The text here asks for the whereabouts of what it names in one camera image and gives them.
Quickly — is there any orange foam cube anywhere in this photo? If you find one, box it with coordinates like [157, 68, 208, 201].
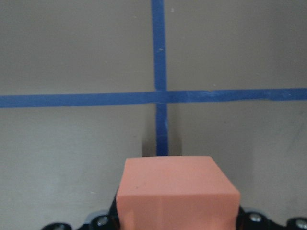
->
[116, 156, 240, 230]

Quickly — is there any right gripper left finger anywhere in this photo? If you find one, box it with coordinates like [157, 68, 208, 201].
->
[41, 198, 120, 230]

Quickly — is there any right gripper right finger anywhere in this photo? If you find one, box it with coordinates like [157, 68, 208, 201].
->
[236, 207, 307, 230]

